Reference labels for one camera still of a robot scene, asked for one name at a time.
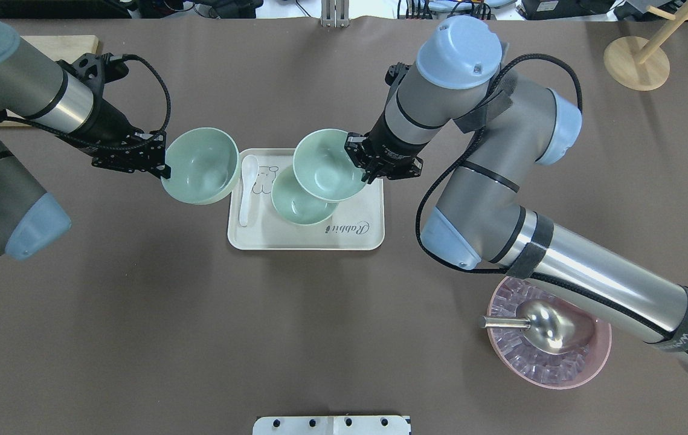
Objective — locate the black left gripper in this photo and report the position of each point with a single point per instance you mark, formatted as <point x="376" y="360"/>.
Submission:
<point x="109" y="125"/>

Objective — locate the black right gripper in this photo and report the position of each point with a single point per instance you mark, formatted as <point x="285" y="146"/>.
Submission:
<point x="393" y="147"/>

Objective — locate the green bowl robot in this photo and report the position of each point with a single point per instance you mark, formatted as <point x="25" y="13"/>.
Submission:
<point x="205" y="165"/>
<point x="323" y="167"/>

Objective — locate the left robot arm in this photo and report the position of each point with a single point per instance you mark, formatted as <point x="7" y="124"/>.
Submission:
<point x="30" y="216"/>

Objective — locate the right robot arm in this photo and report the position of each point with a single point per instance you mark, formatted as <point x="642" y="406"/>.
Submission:
<point x="569" y="180"/>

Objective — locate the cream rabbit tray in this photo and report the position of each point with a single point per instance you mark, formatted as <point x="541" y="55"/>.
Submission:
<point x="356" y="224"/>

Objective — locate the green bowl on tray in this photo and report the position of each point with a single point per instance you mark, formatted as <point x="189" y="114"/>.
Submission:
<point x="296" y="205"/>

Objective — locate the white ceramic spoon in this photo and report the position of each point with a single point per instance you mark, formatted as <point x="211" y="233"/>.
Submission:
<point x="249" y="173"/>

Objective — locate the wooden cutting board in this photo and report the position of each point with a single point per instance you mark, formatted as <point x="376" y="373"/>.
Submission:
<point x="72" y="43"/>

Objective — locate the metal ice scoop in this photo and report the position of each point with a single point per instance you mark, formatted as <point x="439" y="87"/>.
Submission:
<point x="554" y="328"/>

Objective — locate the pink bowl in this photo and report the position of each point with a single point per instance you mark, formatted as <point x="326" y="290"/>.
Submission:
<point x="600" y="347"/>

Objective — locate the clear ice cubes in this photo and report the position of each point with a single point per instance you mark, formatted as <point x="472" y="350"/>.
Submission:
<point x="511" y="344"/>

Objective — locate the wooden mug tree stand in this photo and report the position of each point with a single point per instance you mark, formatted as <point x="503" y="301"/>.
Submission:
<point x="638" y="63"/>

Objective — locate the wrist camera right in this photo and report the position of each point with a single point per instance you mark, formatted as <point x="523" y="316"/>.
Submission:
<point x="395" y="73"/>

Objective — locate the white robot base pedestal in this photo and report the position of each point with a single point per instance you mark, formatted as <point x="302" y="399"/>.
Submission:
<point x="341" y="424"/>

